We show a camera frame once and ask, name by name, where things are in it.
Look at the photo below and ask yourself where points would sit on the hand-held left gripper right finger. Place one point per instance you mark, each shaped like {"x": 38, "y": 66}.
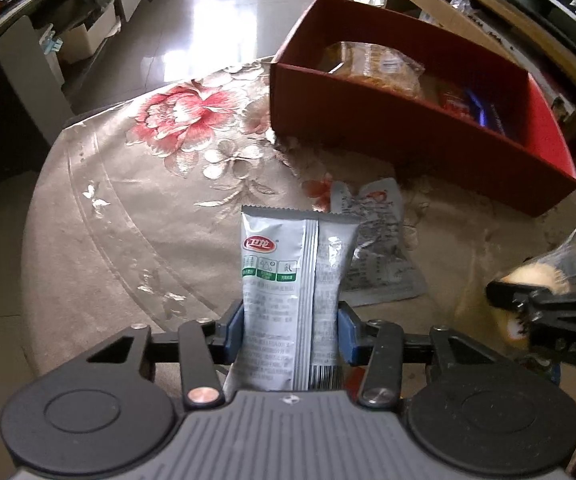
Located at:
{"x": 348, "y": 335}

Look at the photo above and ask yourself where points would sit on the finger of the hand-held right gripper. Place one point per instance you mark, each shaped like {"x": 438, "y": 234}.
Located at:
{"x": 553, "y": 310}

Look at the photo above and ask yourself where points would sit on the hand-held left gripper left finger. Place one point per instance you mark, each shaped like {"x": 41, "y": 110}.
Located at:
{"x": 233, "y": 334}

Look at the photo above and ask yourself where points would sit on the round bun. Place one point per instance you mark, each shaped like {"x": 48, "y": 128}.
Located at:
{"x": 533, "y": 275}

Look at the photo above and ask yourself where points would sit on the long grey snack packet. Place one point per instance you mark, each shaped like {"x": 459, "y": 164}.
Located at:
{"x": 278, "y": 285}

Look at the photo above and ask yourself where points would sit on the small silver snack packet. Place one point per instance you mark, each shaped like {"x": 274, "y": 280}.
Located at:
{"x": 383, "y": 240}

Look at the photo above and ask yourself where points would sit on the purple wafer biscuit packet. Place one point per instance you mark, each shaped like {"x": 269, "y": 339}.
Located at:
{"x": 488, "y": 112}

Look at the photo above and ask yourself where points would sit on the red cardboard box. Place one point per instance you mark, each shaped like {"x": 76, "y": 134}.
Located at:
{"x": 393, "y": 135}

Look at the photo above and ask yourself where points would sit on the red yellow snack packet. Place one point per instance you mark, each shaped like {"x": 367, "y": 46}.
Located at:
{"x": 455, "y": 102}

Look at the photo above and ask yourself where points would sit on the clear bag of flaky pastry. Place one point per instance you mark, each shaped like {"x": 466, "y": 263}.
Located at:
{"x": 373, "y": 67}

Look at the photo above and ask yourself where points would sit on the floral beige tablecloth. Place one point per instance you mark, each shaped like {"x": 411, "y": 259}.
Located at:
{"x": 143, "y": 210}

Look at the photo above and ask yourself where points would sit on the wooden television cabinet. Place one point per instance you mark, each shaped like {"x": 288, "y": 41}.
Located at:
{"x": 468, "y": 20}

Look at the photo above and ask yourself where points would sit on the white storage box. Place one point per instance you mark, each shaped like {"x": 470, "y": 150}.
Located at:
{"x": 88, "y": 35}

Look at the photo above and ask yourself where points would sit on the dark long desk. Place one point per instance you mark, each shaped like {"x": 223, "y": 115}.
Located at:
{"x": 18, "y": 45}

